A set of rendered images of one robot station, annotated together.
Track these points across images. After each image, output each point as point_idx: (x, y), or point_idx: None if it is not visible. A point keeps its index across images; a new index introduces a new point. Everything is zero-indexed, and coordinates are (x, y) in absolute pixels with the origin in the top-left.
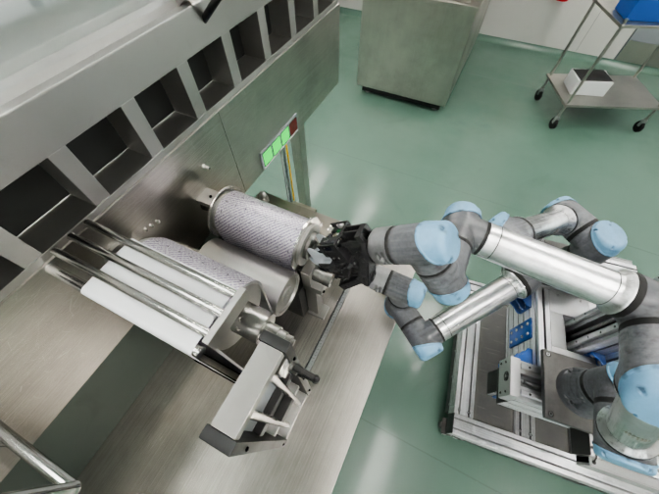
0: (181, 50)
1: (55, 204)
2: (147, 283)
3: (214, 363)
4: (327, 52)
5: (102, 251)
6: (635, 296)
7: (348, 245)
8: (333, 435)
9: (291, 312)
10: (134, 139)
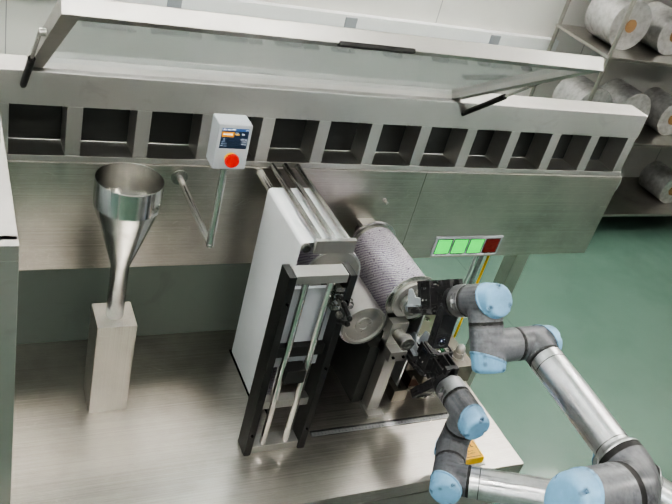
0: (433, 120)
1: (289, 147)
2: (305, 208)
3: None
4: (579, 209)
5: (296, 180)
6: (617, 445)
7: (439, 289)
8: (290, 487)
9: (343, 390)
10: (360, 146)
